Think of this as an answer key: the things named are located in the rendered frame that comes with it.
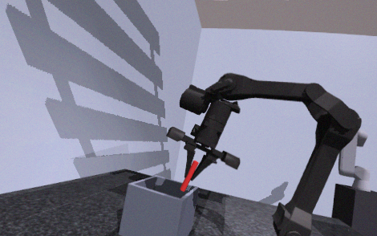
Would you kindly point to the red peg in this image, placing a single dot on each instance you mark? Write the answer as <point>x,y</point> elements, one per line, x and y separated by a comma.
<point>189,176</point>

